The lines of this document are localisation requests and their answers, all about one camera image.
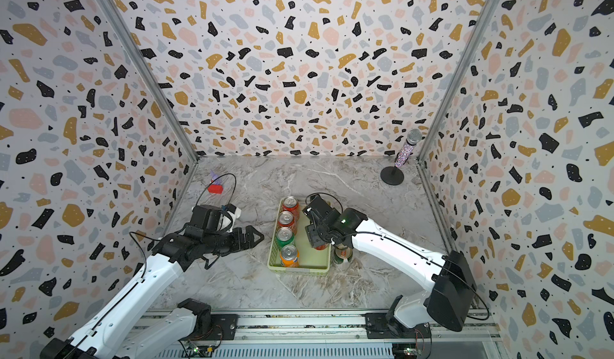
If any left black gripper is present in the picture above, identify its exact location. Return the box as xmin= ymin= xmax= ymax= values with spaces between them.
xmin=203 ymin=224 xmax=265 ymax=256

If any green red beer can front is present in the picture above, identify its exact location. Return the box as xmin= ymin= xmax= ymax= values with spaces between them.
xmin=333 ymin=246 xmax=353 ymax=266

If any orange soda can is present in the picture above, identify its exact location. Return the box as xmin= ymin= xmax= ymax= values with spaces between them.
xmin=280 ymin=244 xmax=299 ymax=267

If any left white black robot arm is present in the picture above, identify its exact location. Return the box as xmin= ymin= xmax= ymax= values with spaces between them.
xmin=40 ymin=226 xmax=265 ymax=358

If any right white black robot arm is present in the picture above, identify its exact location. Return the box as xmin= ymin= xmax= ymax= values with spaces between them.
xmin=303 ymin=198 xmax=476 ymax=332

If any light green perforated basket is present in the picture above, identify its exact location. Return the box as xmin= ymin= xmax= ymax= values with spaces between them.
xmin=267 ymin=196 xmax=331 ymax=276

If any green soda can left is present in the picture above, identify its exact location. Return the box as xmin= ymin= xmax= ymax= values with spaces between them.
xmin=274 ymin=227 xmax=295 ymax=250

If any small red purple toy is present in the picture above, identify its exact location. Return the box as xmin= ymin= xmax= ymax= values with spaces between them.
xmin=206 ymin=173 xmax=224 ymax=194

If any glitter microphone on black stand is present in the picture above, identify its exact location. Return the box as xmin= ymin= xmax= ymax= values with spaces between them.
xmin=380 ymin=128 xmax=422 ymax=186

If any green circuit board left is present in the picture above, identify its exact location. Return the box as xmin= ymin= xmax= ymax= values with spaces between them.
xmin=182 ymin=341 xmax=215 ymax=358

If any circuit board right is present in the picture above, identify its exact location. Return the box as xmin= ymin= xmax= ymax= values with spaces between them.
xmin=392 ymin=344 xmax=425 ymax=359

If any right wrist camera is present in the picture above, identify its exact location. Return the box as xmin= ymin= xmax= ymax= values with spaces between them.
xmin=302 ymin=194 xmax=340 ymax=223

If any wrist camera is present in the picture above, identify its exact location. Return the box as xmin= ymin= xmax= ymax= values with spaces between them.
xmin=302 ymin=194 xmax=340 ymax=223
xmin=189 ymin=204 xmax=241 ymax=233

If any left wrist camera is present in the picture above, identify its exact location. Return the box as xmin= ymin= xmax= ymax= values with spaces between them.
xmin=189 ymin=204 xmax=241 ymax=233

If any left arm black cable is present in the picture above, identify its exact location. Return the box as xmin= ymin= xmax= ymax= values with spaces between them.
xmin=193 ymin=173 xmax=238 ymax=211

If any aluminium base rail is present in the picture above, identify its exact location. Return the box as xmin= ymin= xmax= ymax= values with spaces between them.
xmin=156 ymin=309 xmax=508 ymax=358

